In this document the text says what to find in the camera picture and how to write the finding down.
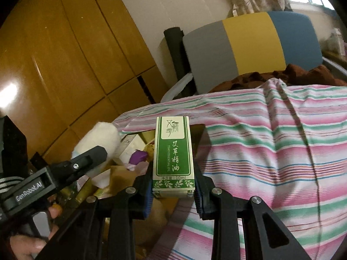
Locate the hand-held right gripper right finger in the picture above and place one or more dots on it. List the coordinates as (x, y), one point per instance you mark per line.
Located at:
(198, 197)

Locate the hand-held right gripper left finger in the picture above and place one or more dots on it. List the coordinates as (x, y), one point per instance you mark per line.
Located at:
(147, 195)

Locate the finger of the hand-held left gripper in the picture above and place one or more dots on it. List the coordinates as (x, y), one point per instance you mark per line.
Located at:
(89, 158)

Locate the green essential oil box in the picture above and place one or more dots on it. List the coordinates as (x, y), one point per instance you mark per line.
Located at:
(173, 154)

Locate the gold metal tin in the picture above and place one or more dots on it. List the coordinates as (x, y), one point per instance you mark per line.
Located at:
(200, 135)

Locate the person's left hand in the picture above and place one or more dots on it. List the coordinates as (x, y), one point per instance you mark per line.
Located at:
(24, 246)

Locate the purple packet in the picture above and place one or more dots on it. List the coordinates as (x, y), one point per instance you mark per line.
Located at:
(138, 156)

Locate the beige cardboard box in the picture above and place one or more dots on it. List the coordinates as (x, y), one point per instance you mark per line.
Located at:
(131, 149)

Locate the pink green striped tablecloth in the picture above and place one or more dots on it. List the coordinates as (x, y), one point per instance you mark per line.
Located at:
(271, 154)

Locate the wooden wardrobe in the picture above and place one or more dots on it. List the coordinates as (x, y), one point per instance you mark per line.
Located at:
(81, 46)

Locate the dark green rolled mat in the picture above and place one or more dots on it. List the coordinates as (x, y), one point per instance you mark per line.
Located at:
(176, 57)

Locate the brown cloth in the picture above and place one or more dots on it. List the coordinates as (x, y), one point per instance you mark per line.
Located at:
(298, 74)

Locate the tricolour padded chair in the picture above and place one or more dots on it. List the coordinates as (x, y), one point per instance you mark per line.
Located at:
(249, 46)

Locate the wooden side table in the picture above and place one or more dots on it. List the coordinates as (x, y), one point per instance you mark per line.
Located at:
(336, 58)

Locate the white carton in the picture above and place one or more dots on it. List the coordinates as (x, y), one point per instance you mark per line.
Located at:
(336, 40)

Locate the pale grey side rail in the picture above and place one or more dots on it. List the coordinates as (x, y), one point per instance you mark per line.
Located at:
(176, 86)

